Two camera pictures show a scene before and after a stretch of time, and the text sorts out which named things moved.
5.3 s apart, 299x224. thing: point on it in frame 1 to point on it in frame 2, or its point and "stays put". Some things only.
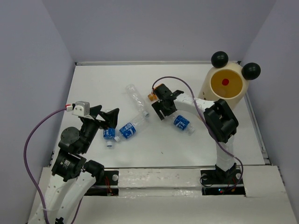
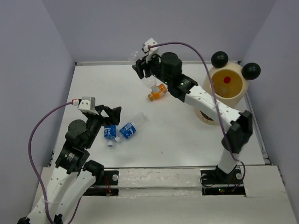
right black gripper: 157,106 to 138,67
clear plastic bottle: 137,99 to 151,81
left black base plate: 109,186 stays put
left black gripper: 111,116 stays put
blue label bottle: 109,135 stays put
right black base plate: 222,182 stays put
